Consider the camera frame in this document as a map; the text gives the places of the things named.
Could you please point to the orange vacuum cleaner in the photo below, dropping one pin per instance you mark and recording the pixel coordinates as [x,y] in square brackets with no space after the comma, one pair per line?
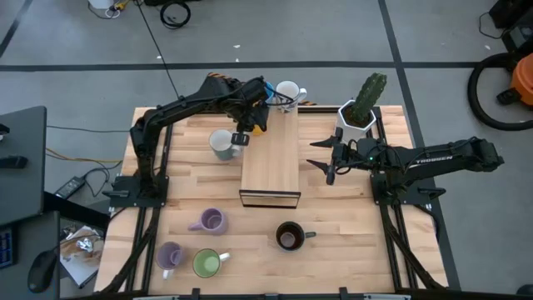
[524,79]

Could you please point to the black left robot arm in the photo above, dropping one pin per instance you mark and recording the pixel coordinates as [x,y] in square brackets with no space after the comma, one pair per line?
[175,110]

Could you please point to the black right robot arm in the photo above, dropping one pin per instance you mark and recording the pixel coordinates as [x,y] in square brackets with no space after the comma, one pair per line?
[437,160]

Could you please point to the white bucket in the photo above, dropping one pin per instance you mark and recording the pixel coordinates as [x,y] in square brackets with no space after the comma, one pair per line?
[100,3]

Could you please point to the black keyboard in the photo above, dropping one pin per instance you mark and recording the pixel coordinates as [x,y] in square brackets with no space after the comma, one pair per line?
[6,248]

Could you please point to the black aluminium table frame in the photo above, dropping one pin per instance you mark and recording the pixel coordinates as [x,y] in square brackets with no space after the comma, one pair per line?
[316,110]

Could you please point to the black equipment case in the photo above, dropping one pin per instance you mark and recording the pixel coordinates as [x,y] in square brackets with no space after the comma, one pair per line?
[516,16]

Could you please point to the crumpled foil and paper bag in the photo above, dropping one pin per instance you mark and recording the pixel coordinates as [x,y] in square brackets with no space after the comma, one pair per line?
[83,246]

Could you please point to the green cactus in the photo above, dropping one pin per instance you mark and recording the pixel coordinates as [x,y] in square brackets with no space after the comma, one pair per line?
[370,93]

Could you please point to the black computer mouse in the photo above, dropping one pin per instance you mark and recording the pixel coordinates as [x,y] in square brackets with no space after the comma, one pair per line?
[41,271]

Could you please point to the grey mug white inside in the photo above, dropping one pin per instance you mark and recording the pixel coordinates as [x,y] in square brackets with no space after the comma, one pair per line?
[220,141]

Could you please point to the dark grey desk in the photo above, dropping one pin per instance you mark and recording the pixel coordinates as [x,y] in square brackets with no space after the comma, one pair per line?
[23,187]

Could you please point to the white hexagonal plant pot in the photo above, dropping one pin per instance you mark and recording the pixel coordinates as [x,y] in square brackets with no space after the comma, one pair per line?
[345,127]

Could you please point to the wooden shelf with black frame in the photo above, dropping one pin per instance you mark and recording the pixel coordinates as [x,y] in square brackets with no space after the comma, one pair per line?
[270,166]

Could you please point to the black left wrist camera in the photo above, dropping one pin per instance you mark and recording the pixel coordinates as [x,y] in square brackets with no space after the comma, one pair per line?
[255,89]

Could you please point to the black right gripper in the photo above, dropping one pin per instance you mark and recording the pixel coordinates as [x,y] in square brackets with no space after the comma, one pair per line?
[343,156]

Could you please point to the black power adapter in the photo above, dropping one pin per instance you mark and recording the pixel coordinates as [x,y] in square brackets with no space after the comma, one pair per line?
[68,188]

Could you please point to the white patterned mug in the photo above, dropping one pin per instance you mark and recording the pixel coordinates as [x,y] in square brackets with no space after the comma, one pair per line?
[287,89]

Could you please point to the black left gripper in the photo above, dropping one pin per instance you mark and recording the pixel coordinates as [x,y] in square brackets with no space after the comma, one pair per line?
[252,114]

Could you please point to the dark glazed mug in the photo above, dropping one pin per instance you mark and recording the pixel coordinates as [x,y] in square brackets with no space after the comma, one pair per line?
[289,236]

